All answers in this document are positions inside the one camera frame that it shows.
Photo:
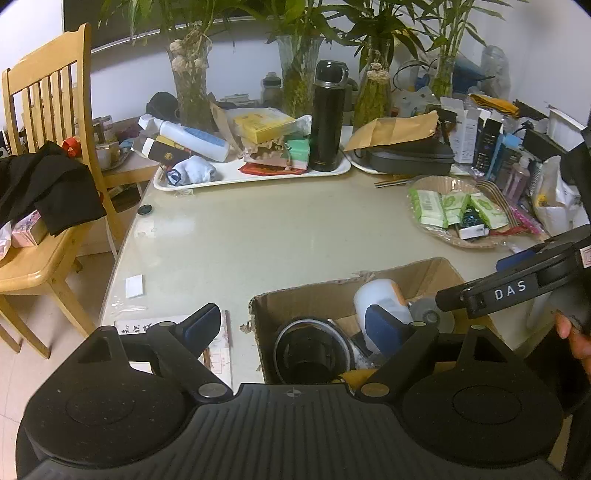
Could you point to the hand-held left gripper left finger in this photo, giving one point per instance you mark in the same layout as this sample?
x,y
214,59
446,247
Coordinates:
x,y
203,323

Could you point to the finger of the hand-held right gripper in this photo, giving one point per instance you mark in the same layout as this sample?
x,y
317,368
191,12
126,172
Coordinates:
x,y
489,295
517,261

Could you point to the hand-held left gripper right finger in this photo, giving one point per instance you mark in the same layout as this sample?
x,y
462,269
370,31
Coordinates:
x,y
378,325

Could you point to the white jar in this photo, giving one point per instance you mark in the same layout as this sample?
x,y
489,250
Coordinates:
x,y
383,295

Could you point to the brown cardboard box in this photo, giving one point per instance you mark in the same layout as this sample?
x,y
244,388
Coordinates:
x,y
318,295

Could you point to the black tape roll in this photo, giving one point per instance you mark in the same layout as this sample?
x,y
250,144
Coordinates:
x,y
302,367

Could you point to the person's right hand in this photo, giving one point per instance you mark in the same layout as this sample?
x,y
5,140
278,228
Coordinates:
x,y
579,344

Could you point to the white plastic bag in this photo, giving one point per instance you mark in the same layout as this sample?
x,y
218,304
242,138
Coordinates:
x,y
551,198

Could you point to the green wet wipes pack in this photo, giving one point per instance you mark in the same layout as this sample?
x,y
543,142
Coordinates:
x,y
429,207
455,207
489,210

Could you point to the black tissue pack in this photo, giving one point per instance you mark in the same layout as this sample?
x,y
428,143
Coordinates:
x,y
472,224

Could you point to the black electronics box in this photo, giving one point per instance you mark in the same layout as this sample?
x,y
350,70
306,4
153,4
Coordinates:
x,y
545,141

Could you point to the brown striped ribbon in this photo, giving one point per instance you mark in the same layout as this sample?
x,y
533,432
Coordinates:
x,y
501,198

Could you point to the small white card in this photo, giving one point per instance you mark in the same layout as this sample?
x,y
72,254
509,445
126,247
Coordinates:
x,y
135,286

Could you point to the black carton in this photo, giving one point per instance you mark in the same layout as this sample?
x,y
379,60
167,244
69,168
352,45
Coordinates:
x,y
487,145

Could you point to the paper plate with wipe packets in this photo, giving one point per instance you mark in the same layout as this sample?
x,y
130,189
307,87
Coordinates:
x,y
443,184

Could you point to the yellow cloth pouch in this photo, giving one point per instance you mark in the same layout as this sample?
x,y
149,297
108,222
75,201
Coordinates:
x,y
494,105

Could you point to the black round button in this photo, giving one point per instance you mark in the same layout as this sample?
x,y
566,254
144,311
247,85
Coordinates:
x,y
145,210

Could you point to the white carton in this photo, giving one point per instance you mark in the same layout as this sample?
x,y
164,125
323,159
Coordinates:
x,y
461,134

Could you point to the grey hard case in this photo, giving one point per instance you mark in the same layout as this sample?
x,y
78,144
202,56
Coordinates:
x,y
406,159

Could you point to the white sock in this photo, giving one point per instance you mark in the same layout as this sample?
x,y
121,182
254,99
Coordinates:
x,y
194,170

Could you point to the red envelope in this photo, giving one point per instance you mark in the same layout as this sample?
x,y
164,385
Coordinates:
x,y
268,170

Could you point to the wooden chair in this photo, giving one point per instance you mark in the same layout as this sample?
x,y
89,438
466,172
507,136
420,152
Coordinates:
x,y
41,258

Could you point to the black and gold box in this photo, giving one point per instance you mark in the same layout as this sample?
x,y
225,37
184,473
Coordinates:
x,y
161,150

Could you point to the slim glass vase with bamboo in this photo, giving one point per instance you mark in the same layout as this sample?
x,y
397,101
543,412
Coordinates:
x,y
444,76

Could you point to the brown paper envelope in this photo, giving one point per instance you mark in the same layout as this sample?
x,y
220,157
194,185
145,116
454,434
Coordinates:
x,y
392,129

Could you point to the white spray bottle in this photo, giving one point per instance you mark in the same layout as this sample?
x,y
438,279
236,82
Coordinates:
x,y
194,138

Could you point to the green and white box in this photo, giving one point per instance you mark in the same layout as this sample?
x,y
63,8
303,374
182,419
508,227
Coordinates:
x,y
298,152

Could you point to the pink box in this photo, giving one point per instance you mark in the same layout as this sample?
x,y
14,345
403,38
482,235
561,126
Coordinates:
x,y
27,230

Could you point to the black cloth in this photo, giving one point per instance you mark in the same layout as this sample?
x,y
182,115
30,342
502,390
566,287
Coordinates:
x,y
51,184

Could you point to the yellow carton box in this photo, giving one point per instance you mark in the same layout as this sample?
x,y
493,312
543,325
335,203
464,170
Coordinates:
x,y
263,124

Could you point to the black thermos bottle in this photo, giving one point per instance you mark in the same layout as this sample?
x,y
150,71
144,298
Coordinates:
x,y
328,120

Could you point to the glass bottle vase with plant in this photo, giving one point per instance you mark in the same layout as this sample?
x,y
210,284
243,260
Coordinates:
x,y
371,101

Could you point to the glass vase with dried flowers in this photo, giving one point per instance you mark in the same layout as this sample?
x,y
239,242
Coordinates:
x,y
191,92

